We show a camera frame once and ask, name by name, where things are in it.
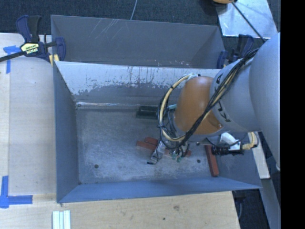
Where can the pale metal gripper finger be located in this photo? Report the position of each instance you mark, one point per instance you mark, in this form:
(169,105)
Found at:
(151,161)
(155,154)

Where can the pale wood board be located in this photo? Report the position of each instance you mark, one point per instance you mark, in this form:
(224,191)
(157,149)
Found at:
(32,128)

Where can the red-brown flat block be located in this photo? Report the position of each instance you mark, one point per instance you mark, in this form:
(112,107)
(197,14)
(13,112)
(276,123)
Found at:
(212,162)

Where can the dark green flat block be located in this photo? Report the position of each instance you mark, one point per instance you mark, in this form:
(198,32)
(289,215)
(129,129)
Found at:
(146,112)

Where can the grey metal bin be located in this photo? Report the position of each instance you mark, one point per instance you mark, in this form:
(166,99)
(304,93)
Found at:
(114,137)

